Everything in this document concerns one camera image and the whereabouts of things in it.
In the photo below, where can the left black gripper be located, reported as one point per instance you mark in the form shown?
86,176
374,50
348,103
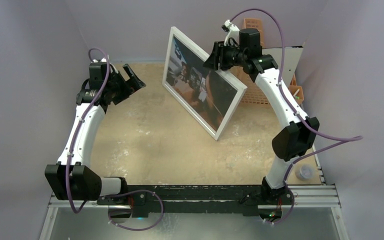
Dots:
131,85

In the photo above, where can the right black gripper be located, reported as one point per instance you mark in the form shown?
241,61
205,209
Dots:
219,57

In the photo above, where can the printed photo of driver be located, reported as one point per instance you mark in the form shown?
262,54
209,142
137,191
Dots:
203,90

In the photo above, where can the white wooden picture frame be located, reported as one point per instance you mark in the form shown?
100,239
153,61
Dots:
228,76

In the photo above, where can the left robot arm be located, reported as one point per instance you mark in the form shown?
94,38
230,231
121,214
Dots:
71,177

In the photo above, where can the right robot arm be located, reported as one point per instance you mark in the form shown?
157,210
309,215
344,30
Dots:
296,135

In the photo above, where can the orange plastic file organizer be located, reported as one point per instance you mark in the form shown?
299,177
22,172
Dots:
253,94

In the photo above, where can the white board sheet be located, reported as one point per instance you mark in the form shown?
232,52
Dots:
292,55

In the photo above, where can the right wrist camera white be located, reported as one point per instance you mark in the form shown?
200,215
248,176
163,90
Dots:
232,34

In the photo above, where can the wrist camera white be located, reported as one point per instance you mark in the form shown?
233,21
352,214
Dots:
103,61
232,34

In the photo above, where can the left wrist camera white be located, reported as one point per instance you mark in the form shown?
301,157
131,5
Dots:
103,61

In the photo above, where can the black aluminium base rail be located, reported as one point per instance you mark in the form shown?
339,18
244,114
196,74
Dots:
243,199

